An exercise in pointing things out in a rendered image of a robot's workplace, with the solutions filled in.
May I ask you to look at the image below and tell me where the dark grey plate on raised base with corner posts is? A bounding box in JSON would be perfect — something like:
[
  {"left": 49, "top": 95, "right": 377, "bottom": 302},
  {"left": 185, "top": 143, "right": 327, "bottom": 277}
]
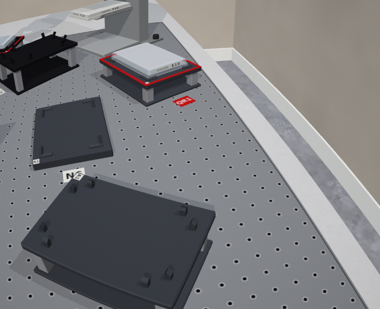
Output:
[{"left": 21, "top": 173, "right": 216, "bottom": 309}]

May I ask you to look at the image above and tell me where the grey shelf rack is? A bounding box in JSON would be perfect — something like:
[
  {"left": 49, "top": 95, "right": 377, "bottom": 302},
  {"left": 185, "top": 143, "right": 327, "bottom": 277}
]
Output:
[{"left": 75, "top": 0, "right": 149, "bottom": 57}]

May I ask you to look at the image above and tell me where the grey perforated work table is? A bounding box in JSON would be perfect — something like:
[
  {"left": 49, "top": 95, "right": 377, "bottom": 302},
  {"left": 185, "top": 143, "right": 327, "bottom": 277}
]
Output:
[{"left": 0, "top": 48, "right": 369, "bottom": 309}]

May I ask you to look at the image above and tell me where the black two-tier stand with grey legs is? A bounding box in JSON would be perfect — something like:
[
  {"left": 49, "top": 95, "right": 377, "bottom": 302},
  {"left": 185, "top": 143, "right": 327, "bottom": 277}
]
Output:
[{"left": 0, "top": 32, "right": 80, "bottom": 95}]

